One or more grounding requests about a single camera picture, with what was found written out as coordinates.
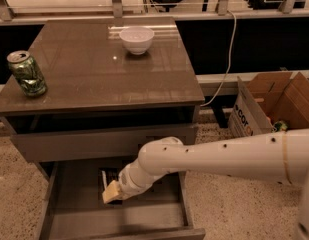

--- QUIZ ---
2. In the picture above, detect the grey drawer cabinet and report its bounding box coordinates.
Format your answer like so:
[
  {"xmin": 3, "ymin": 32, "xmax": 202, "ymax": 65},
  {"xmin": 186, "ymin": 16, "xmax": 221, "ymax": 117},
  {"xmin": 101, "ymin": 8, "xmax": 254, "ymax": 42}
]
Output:
[{"xmin": 0, "ymin": 19, "xmax": 203, "ymax": 240}]

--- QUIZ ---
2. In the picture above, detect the green can in box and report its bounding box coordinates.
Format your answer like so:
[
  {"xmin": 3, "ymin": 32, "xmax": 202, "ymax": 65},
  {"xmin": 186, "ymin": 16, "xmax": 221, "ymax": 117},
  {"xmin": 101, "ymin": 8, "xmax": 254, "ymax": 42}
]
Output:
[{"xmin": 273, "ymin": 120, "xmax": 288, "ymax": 132}]

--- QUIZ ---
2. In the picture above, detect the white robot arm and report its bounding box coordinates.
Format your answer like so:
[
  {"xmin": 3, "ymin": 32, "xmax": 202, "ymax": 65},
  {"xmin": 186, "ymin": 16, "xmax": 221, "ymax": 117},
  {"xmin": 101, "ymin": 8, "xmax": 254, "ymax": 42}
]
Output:
[{"xmin": 102, "ymin": 129, "xmax": 309, "ymax": 240}]

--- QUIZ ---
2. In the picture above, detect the metal railing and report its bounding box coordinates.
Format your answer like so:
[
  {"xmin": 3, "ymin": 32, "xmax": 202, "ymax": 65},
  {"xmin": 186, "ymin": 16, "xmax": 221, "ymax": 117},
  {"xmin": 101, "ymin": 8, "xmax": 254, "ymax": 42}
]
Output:
[{"xmin": 0, "ymin": 0, "xmax": 309, "ymax": 22}]

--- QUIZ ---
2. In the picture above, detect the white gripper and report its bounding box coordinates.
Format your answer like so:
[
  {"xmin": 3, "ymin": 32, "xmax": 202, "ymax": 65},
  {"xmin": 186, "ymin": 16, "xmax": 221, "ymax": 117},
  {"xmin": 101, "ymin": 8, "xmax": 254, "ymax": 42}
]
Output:
[{"xmin": 102, "ymin": 165, "xmax": 158, "ymax": 204}]

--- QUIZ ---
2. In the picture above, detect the cardboard box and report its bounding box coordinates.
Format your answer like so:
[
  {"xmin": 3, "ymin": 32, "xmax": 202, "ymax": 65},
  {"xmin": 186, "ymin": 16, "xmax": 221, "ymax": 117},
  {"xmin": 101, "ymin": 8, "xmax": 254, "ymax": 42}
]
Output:
[{"xmin": 228, "ymin": 72, "xmax": 309, "ymax": 137}]

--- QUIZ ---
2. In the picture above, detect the black rxbar chocolate bar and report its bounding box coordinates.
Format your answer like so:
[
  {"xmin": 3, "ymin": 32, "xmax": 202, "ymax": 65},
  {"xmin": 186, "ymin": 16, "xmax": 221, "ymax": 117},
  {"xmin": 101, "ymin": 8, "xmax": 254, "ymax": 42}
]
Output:
[{"xmin": 98, "ymin": 168, "xmax": 123, "ymax": 204}]

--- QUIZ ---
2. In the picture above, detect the green soda can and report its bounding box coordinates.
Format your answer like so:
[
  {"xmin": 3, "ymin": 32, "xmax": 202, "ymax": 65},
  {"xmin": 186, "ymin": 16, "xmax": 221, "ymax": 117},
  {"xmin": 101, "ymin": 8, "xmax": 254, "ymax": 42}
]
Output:
[{"xmin": 7, "ymin": 50, "xmax": 47, "ymax": 97}]

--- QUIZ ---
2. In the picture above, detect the white bowl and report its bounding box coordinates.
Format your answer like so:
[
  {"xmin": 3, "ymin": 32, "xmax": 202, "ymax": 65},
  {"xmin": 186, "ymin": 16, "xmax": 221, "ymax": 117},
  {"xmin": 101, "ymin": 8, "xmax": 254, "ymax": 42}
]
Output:
[{"xmin": 119, "ymin": 26, "xmax": 154, "ymax": 55}]

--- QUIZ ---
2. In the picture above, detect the closed top drawer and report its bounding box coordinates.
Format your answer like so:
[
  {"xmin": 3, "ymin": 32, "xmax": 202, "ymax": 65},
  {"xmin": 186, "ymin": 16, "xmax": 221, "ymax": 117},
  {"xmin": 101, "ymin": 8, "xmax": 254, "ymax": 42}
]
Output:
[{"xmin": 11, "ymin": 123, "xmax": 198, "ymax": 162}]

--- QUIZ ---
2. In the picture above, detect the open middle drawer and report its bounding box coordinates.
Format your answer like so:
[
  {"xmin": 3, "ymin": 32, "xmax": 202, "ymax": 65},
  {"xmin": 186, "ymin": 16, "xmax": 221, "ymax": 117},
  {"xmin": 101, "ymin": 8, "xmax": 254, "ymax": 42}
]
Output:
[{"xmin": 37, "ymin": 157, "xmax": 205, "ymax": 240}]

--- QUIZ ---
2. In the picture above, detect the white cable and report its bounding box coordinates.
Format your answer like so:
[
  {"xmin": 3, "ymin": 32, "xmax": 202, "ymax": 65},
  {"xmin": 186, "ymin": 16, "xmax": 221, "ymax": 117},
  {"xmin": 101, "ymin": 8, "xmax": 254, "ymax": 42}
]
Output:
[{"xmin": 201, "ymin": 10, "xmax": 238, "ymax": 108}]

